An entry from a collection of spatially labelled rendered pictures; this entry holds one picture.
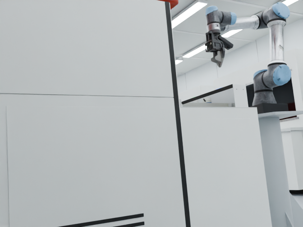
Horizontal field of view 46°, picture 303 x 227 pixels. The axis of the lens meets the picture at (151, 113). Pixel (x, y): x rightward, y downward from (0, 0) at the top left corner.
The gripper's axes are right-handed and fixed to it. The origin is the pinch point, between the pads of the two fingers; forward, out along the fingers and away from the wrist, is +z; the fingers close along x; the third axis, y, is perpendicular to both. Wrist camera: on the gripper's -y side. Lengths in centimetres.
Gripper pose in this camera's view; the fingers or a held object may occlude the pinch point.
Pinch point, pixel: (220, 65)
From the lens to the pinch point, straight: 213.6
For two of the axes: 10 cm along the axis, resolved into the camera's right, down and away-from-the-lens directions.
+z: 0.9, 9.9, -1.4
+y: -8.7, 0.1, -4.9
